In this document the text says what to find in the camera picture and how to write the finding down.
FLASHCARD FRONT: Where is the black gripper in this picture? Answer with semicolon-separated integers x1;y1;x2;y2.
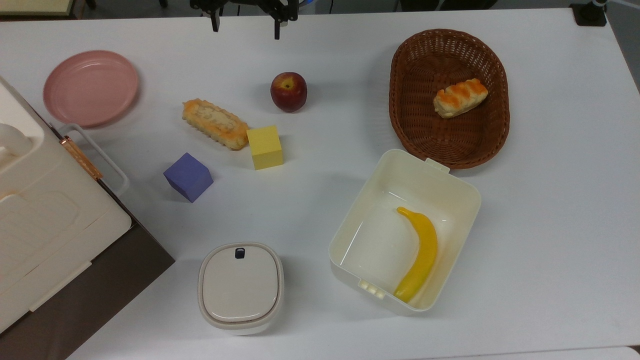
190;0;301;41

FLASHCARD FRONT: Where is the yellow cube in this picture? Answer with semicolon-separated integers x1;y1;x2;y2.
246;125;284;171

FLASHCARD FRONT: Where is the purple cube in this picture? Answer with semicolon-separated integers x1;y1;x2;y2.
163;152;214;204

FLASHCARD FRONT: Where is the red apple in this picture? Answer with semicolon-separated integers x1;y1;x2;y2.
270;71;308;114

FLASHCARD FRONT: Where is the long crumbly bread stick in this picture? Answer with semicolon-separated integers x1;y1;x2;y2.
181;98;250;151

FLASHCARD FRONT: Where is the pink plate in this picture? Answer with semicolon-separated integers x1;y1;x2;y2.
42;50;141;128

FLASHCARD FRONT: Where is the brown wicker basket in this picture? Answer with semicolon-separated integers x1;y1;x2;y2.
388;28;511;170

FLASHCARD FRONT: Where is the beige side table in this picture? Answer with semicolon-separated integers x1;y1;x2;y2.
0;0;76;17

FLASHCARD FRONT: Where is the orange glazed bread roll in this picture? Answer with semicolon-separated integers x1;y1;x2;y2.
433;78;489;119

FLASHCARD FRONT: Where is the cream open plastic box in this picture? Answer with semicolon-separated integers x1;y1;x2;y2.
328;148;483;316

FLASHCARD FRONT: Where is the cream lidded trash can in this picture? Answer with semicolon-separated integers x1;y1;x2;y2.
197;242;285;336

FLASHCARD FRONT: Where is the cream toy cabinet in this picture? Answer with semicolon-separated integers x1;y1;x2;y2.
0;75;133;333

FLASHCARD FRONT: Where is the yellow banana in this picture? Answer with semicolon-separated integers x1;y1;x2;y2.
393;206;439;304

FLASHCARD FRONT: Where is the dark brown cabinet drawer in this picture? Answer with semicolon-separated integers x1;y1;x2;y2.
0;180;176;360

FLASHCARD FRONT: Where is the white drawer handle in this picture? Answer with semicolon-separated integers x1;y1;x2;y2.
56;122;130;197

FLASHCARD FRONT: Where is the copper cabinet door handle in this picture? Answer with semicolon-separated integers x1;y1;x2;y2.
60;136;104;181

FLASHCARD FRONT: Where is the cream cabinet top handle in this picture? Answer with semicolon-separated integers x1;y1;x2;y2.
0;122;34;157

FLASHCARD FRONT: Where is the black camera stand base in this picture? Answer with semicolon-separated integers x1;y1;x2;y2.
570;0;609;27

